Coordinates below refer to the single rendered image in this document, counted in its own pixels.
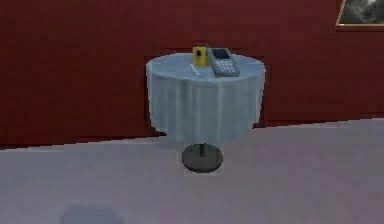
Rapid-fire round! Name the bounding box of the round table with pale cloth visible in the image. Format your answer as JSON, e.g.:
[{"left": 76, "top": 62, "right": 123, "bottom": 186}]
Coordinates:
[{"left": 145, "top": 52, "right": 267, "bottom": 174}]

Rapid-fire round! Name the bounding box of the small white pen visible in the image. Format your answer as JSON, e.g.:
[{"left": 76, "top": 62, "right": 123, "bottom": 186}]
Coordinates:
[{"left": 189, "top": 63, "right": 203, "bottom": 79}]

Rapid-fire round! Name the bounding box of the yellow box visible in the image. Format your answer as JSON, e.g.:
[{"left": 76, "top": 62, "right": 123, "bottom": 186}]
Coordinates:
[{"left": 192, "top": 46, "right": 210, "bottom": 67}]

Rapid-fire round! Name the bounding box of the grey cell phone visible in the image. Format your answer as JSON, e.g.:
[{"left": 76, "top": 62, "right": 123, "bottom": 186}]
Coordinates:
[{"left": 205, "top": 44, "right": 241, "bottom": 79}]

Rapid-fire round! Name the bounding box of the gold framed wall picture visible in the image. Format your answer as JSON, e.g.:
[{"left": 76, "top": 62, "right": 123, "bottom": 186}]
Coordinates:
[{"left": 335, "top": 0, "right": 384, "bottom": 27}]

